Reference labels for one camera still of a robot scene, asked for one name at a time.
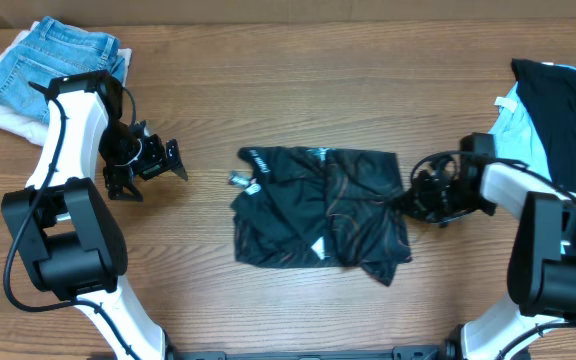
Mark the plain black garment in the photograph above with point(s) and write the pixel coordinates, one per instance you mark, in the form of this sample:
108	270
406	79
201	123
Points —
548	93

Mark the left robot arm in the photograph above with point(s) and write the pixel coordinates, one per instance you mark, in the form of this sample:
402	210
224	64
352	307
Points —
68	251

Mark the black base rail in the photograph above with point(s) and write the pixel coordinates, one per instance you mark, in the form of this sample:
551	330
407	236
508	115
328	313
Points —
308	354

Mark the black printed cycling jersey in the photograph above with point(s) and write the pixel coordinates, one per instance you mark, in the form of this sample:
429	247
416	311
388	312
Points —
321	207

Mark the folded blue denim jeans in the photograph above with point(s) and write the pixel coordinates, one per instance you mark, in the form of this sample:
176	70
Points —
53	49

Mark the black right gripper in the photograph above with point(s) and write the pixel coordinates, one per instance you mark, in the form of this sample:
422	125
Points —
416	204

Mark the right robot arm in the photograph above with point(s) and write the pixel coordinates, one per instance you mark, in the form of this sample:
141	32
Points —
541	274

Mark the light blue t-shirt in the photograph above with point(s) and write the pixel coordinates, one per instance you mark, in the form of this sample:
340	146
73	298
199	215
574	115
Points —
515	136

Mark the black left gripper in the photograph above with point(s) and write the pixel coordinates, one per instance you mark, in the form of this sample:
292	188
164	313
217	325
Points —
158	160

